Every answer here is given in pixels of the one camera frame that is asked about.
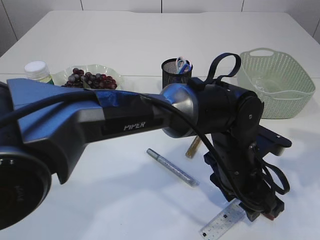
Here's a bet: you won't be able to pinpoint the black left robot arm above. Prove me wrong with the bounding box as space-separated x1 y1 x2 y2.
0 77 291 229

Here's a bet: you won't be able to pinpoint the pink safety scissors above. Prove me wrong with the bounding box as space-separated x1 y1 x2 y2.
175 56 186 73

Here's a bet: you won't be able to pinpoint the blue safety scissors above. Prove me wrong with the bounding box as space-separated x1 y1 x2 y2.
176 60 192 75

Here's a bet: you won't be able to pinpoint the yellow tea bottle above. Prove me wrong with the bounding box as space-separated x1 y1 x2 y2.
24 60 54 85

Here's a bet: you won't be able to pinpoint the red glitter pen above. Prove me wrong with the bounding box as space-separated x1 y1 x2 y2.
262 211 278 221

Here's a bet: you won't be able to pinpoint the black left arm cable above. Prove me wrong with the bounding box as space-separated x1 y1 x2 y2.
0 51 291 213

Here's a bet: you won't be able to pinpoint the green wavy glass plate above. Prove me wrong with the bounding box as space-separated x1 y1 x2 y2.
51 64 126 91

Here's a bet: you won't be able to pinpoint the clear plastic ruler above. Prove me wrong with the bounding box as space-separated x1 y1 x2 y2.
199 199 245 240

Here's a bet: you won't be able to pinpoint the black mesh pen holder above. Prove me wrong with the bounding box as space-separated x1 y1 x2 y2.
161 58 193 89

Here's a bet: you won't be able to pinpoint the clear plastic sheet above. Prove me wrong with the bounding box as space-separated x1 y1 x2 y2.
251 76 270 93

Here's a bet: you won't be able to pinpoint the silver glitter pen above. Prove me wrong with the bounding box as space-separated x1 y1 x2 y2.
146 148 200 188

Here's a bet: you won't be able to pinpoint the green plastic woven basket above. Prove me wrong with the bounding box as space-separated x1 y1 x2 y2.
237 48 316 119

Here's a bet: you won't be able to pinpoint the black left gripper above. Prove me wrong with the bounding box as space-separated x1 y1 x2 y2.
204 132 285 221

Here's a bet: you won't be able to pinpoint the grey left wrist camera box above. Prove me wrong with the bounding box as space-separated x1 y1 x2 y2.
256 125 292 157

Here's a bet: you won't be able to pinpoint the gold glitter pen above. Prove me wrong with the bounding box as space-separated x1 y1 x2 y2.
185 136 201 159

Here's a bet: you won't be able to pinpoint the purple grape bunch with leaf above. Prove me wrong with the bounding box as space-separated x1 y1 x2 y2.
62 67 118 90

